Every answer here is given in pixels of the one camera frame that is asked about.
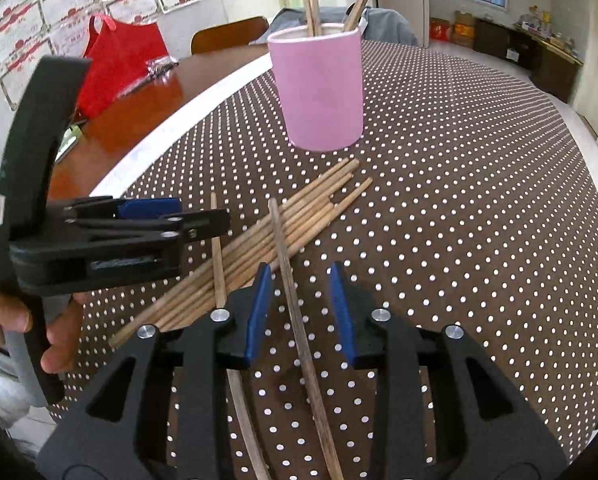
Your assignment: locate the brown polka dot mat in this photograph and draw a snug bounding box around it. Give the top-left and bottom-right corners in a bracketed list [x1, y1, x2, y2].
[48, 39, 598, 480]

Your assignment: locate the plastic wrapped packet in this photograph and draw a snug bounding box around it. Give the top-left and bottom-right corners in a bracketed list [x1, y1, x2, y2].
[146, 55, 179, 80]

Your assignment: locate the person left hand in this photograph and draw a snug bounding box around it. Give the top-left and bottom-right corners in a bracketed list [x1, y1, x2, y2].
[0, 288, 93, 375]

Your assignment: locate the dark wooden desk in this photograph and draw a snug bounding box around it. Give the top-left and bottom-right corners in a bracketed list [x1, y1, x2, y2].
[473, 18, 584, 103]

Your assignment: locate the red gift bag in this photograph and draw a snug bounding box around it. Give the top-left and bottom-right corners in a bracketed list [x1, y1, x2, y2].
[76, 14, 169, 119]

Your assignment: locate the pink cylindrical cup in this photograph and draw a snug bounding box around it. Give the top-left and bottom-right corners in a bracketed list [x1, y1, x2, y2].
[267, 23, 364, 153]

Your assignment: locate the brown wooden chair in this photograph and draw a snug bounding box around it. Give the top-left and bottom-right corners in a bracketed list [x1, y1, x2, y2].
[191, 16, 269, 55]

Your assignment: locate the grey jacket on chair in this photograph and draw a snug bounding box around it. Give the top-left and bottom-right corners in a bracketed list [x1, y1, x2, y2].
[251, 6, 418, 47]

